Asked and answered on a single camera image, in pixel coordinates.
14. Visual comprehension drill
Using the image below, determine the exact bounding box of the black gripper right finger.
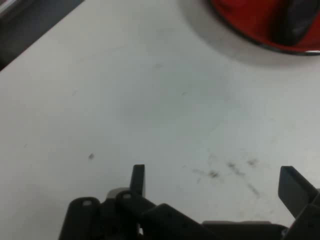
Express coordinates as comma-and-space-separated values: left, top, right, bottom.
277, 165, 320, 240

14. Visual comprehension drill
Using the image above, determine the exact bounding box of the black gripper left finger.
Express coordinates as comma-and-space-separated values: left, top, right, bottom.
59, 164, 201, 240

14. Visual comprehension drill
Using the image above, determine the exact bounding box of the purple toy eggplant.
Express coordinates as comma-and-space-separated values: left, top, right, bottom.
271, 0, 320, 47

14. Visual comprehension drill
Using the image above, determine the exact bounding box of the red round plate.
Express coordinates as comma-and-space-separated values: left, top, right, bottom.
204, 0, 320, 55

